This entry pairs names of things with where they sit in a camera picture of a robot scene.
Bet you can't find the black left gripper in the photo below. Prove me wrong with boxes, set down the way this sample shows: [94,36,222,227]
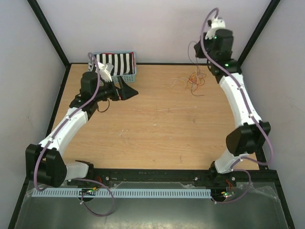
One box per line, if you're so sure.
[94,76,138,102]

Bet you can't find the red wire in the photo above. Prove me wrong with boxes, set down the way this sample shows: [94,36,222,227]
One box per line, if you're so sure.
[187,73,206,88]

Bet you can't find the white wire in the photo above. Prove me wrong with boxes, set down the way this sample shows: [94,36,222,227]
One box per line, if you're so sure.
[166,71,208,88]

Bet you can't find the orange wire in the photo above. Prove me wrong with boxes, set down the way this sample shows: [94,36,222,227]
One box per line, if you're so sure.
[185,73,207,97]

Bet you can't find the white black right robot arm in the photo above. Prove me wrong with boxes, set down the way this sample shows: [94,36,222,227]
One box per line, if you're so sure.
[194,29,271,186]

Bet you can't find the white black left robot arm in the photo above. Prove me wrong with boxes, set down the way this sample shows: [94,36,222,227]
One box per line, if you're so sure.
[25,72,138,191]

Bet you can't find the light blue plastic basket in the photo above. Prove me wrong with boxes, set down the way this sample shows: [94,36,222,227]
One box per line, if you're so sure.
[88,51,137,83]

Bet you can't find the black white striped cloth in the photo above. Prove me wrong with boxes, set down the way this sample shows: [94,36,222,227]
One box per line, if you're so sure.
[94,52,136,76]

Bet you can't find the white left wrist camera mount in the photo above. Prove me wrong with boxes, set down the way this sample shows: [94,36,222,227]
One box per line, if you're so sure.
[98,62,114,83]

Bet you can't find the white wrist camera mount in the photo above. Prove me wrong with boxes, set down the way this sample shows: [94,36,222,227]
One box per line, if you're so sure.
[204,17,225,40]
[98,62,114,83]

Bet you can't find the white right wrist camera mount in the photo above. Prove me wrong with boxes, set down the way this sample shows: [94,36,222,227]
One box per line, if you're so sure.
[204,17,225,40]

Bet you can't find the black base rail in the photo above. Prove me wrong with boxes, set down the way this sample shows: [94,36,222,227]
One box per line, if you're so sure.
[66,168,278,189]

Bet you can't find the light blue slotted cable duct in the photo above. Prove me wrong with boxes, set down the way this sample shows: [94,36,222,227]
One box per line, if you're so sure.
[31,188,211,199]

